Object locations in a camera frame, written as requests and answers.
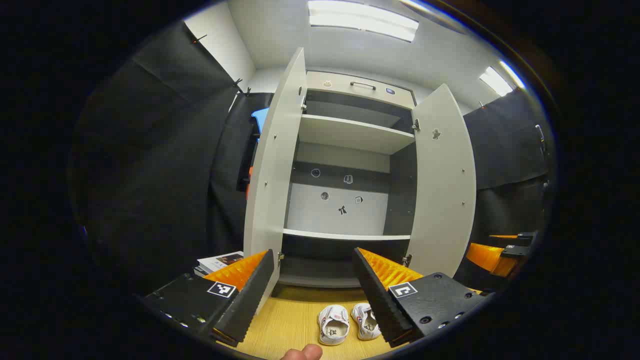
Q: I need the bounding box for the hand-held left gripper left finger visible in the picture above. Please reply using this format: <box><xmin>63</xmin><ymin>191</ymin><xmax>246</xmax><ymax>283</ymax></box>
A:
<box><xmin>141</xmin><ymin>248</ymin><xmax>276</xmax><ymax>348</ymax></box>

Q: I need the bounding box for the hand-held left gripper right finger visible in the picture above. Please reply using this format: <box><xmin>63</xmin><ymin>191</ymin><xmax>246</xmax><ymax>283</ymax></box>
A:
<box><xmin>351</xmin><ymin>247</ymin><xmax>490</xmax><ymax>349</ymax></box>

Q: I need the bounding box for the white canvas shoe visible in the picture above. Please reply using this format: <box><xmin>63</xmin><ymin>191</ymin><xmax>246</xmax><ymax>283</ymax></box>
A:
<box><xmin>317</xmin><ymin>304</ymin><xmax>351</xmax><ymax>347</ymax></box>
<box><xmin>351</xmin><ymin>302</ymin><xmax>383</xmax><ymax>342</ymax></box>

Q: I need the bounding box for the white shoe cabinet door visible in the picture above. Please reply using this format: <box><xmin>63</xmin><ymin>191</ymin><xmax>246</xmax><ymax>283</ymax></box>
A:
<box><xmin>404</xmin><ymin>83</ymin><xmax>477</xmax><ymax>278</ymax></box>
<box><xmin>243</xmin><ymin>47</ymin><xmax>308</xmax><ymax>301</ymax></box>

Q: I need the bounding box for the grey white shoe cabinet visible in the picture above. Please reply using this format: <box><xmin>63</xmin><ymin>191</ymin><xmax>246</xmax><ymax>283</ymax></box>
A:
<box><xmin>277</xmin><ymin>70</ymin><xmax>418</xmax><ymax>290</ymax></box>

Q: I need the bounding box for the white cabinet shelf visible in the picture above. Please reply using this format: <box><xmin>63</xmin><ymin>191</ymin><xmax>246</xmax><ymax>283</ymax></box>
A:
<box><xmin>298</xmin><ymin>114</ymin><xmax>417</xmax><ymax>156</ymax></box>
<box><xmin>282</xmin><ymin>227</ymin><xmax>412</xmax><ymax>242</ymax></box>

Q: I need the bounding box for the white cover book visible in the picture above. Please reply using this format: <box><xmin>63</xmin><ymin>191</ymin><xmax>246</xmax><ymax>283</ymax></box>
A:
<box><xmin>197</xmin><ymin>251</ymin><xmax>246</xmax><ymax>275</ymax></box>

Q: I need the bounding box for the black backdrop cloth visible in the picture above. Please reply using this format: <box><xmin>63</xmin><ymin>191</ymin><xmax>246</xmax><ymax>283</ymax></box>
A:
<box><xmin>452</xmin><ymin>87</ymin><xmax>556</xmax><ymax>293</ymax></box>
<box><xmin>70</xmin><ymin>20</ymin><xmax>273</xmax><ymax>301</ymax></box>

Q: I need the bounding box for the small ceiling light panel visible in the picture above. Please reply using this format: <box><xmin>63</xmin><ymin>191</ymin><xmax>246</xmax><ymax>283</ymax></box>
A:
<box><xmin>479</xmin><ymin>66</ymin><xmax>515</xmax><ymax>97</ymax></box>

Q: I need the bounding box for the long ceiling light panel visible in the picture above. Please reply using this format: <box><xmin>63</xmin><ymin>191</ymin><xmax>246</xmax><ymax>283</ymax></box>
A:
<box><xmin>307</xmin><ymin>0</ymin><xmax>420</xmax><ymax>43</ymax></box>

